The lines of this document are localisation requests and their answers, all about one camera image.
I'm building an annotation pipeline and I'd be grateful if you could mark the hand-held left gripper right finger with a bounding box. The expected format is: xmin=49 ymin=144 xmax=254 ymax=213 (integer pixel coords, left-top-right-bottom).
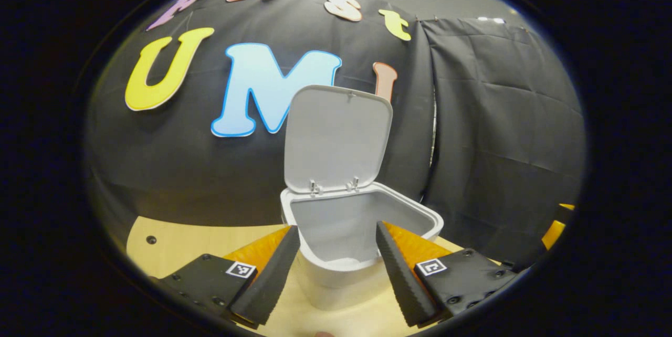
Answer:
xmin=376 ymin=220 xmax=521 ymax=328

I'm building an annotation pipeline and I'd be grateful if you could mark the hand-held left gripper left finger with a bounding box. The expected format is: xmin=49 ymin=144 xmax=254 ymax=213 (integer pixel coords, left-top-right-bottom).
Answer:
xmin=149 ymin=225 xmax=302 ymax=327

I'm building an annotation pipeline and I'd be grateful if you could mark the white desktop garbage bin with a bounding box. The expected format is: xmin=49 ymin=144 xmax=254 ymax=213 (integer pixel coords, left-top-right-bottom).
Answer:
xmin=280 ymin=84 xmax=445 ymax=311

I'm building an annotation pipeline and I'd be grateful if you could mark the wooden desktop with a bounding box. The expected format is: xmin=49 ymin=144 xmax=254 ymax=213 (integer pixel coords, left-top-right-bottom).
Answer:
xmin=126 ymin=215 xmax=505 ymax=337

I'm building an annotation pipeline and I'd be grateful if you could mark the black backdrop cloth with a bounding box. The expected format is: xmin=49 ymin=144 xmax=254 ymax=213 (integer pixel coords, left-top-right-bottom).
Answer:
xmin=84 ymin=0 xmax=587 ymax=275

